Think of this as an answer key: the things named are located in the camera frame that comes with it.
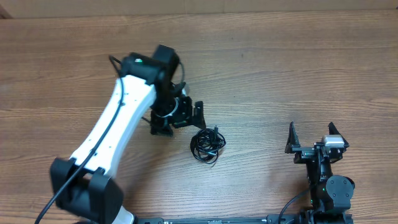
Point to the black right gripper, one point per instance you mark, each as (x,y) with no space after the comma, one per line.
(303,153)

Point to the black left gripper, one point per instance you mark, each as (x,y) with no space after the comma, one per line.
(186,116)

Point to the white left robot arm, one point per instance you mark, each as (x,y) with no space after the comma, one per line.
(84,184)

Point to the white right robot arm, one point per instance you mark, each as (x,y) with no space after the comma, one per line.
(330,194)

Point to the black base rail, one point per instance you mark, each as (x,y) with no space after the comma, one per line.
(270,219)

